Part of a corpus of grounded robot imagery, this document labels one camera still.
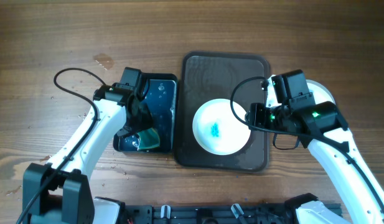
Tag green yellow scrub sponge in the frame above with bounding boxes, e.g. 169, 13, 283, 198
138, 128, 161, 151

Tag white plate top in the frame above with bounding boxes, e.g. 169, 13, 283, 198
192, 98, 251, 156

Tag white plate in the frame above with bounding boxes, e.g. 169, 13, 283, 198
192, 98, 251, 156
306, 80, 336, 104

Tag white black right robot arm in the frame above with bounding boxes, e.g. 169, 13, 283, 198
241, 70, 384, 223

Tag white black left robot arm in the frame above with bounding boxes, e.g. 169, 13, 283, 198
17, 85, 151, 223

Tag small black water tray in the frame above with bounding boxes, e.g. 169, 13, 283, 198
113, 72, 177, 153

